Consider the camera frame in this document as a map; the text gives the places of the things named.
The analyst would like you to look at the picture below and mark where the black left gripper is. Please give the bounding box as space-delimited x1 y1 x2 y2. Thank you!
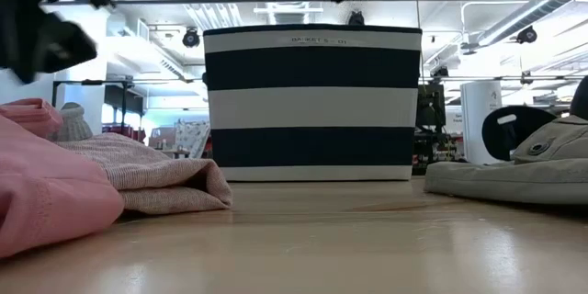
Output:
0 0 114 85

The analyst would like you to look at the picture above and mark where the black equipment rack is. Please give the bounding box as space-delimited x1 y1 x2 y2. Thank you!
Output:
413 83 447 176

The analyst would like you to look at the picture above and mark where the khaki garment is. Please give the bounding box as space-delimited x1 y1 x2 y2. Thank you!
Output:
423 114 588 207

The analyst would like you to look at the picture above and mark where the navy white striped fabric basket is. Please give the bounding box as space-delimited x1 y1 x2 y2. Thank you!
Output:
201 23 424 183

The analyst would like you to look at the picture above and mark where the white patterned board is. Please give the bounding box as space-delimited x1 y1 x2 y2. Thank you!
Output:
173 119 211 160

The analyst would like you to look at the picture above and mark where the pink garment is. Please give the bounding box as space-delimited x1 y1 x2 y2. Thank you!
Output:
0 97 126 259

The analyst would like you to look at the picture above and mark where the light pink heathered shirt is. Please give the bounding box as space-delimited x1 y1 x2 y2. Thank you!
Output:
53 131 234 215

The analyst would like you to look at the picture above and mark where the white pillar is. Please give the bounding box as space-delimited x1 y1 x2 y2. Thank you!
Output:
460 81 503 165

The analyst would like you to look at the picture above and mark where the black garment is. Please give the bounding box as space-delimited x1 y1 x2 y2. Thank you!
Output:
481 105 560 162

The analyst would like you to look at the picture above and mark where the black ceiling spotlight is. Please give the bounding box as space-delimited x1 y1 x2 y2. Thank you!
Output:
516 25 538 46
182 27 202 50
346 10 367 27

